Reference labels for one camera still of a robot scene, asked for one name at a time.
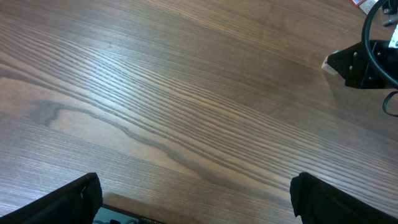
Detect red edged picture block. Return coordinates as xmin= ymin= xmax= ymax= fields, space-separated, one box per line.
xmin=351 ymin=0 xmax=365 ymax=7

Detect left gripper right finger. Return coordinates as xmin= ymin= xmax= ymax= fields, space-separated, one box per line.
xmin=290 ymin=172 xmax=397 ymax=224

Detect right camera cable black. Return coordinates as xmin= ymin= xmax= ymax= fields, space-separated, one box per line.
xmin=361 ymin=0 xmax=397 ymax=89

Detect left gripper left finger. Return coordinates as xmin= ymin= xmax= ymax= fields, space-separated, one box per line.
xmin=1 ymin=172 xmax=103 ymax=224

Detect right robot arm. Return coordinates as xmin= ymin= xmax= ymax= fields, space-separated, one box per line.
xmin=324 ymin=40 xmax=397 ymax=89

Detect white block beside red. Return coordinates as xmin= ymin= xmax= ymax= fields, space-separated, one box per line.
xmin=359 ymin=0 xmax=378 ymax=15

